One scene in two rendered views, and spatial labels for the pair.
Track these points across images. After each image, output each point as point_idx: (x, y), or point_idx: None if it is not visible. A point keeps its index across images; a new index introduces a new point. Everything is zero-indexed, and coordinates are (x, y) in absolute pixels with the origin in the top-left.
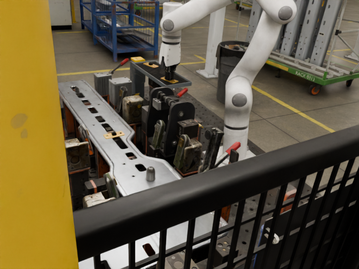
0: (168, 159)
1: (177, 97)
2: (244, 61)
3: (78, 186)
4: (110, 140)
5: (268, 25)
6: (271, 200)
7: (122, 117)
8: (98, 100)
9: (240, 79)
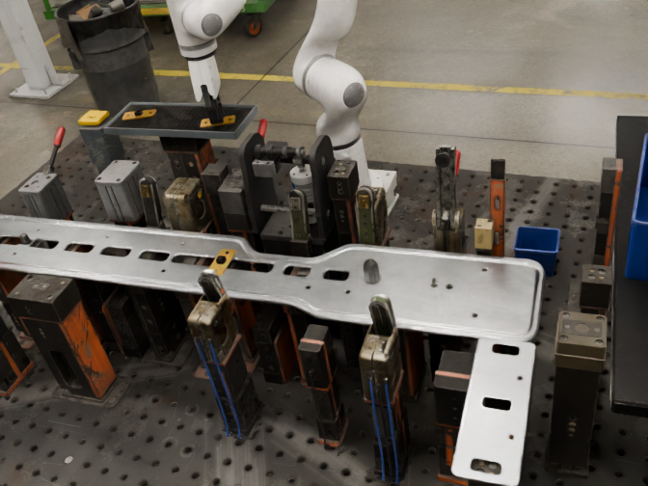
0: (326, 244)
1: None
2: (325, 29)
3: (236, 376)
4: (230, 272)
5: None
6: None
7: None
8: (92, 230)
9: (328, 62)
